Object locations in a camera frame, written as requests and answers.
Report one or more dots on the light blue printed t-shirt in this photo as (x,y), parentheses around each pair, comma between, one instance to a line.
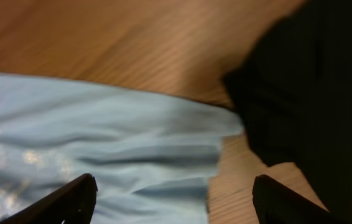
(152,155)

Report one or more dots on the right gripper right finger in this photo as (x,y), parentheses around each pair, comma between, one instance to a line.
(275,203)

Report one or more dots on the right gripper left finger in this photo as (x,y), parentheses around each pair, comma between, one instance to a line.
(74,203)

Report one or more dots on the black garment at right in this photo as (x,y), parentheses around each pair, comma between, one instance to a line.
(293,94)

